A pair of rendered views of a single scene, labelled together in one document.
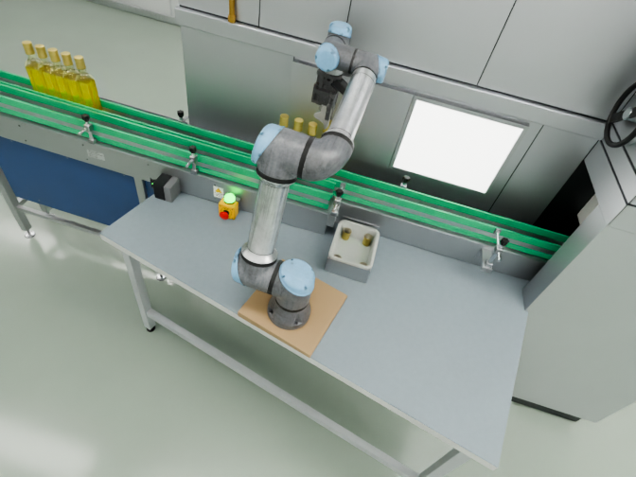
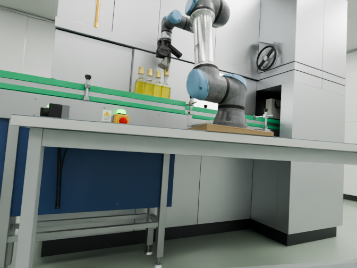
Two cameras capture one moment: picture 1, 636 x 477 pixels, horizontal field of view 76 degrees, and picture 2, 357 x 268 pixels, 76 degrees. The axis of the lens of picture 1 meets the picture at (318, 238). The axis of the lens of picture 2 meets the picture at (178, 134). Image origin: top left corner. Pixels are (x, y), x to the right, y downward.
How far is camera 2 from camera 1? 153 cm
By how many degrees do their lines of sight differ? 58
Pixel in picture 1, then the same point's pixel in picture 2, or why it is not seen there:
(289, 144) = not seen: outside the picture
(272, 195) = (209, 21)
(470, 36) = not seen: hidden behind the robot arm
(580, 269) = (296, 108)
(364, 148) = (178, 97)
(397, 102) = (188, 68)
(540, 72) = (231, 55)
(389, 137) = not seen: hidden behind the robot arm
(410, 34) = (185, 39)
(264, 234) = (211, 46)
